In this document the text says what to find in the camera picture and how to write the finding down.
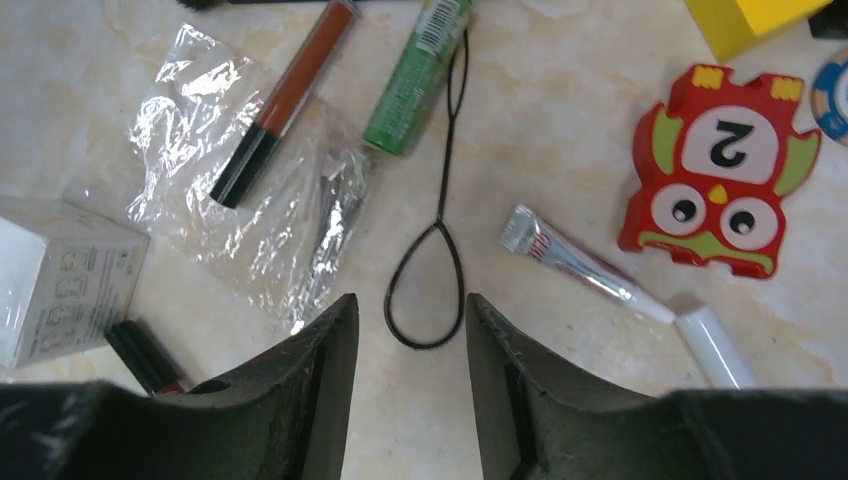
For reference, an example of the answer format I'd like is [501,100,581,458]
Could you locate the green tube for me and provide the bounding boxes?
[363,0,472,156]

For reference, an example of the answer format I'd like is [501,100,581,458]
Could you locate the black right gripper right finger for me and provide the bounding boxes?
[465,293,847,479]

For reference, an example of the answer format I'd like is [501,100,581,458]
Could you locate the clear plastic wrapper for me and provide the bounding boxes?
[128,24,373,334]

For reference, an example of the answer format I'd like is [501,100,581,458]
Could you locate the brown lip gloss tube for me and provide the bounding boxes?
[209,1,359,209]

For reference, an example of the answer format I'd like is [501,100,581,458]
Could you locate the white cosmetic box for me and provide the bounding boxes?
[1,196,149,369]

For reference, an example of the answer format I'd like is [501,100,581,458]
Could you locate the dark red lipstick tube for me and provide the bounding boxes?
[104,320,188,396]

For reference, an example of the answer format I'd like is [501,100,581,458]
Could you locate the black wire loop tool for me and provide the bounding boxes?
[383,29,470,351]

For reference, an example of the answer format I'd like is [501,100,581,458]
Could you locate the black makeup brush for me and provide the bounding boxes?
[177,0,313,12]

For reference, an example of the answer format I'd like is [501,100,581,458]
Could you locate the silver small tube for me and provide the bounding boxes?
[501,204,676,324]

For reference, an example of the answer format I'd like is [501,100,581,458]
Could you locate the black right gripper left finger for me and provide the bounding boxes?
[1,293,359,479]

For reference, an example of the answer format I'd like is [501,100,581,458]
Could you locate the yellow cube block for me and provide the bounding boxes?
[684,0,832,63]

